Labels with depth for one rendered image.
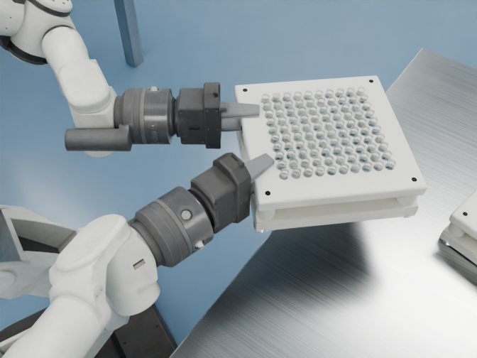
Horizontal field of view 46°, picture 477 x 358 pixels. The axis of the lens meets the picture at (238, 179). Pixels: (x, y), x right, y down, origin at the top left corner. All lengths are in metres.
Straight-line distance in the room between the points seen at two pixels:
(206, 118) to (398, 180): 0.30
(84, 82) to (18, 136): 1.60
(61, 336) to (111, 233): 0.14
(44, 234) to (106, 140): 0.40
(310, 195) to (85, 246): 0.31
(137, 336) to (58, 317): 1.01
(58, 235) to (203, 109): 0.50
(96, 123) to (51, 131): 1.58
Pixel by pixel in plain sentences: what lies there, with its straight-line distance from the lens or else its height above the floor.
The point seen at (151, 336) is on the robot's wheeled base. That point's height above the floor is 0.19.
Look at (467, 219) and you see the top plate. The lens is 0.96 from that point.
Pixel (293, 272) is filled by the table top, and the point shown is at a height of 0.88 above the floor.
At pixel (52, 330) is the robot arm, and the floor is 1.13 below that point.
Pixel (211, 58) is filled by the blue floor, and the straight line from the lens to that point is 2.68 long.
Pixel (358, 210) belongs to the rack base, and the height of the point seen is 1.01.
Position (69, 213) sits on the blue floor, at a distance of 2.15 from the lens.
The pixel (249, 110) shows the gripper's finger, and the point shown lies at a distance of 0.87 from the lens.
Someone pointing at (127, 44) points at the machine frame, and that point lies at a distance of 2.61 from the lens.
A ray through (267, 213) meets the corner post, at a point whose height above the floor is 1.03.
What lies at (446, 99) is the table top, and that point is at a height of 0.88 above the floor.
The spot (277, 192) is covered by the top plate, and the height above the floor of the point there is 1.06.
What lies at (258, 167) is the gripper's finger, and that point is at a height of 1.07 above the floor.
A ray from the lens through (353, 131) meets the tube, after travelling 0.86.
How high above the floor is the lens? 1.68
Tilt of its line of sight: 51 degrees down
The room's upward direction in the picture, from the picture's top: straight up
